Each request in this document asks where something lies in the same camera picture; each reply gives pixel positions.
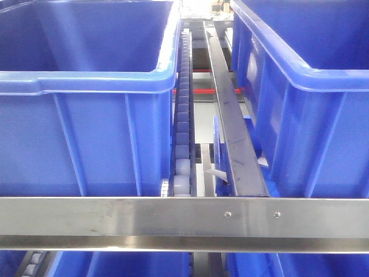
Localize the blue bin, right shelf left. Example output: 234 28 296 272
1 1 180 196

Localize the blue bin, shelf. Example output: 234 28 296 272
231 1 368 198
1 1 180 196

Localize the white roller conveyor track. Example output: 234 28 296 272
170 28 196 197

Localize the lower blue bin right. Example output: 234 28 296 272
226 253 368 276

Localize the lower blue bin left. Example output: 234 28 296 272
47 251 192 276

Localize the steel divider rail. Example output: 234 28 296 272
203 21 269 197

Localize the stainless right shelf frame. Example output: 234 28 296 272
1 197 368 253

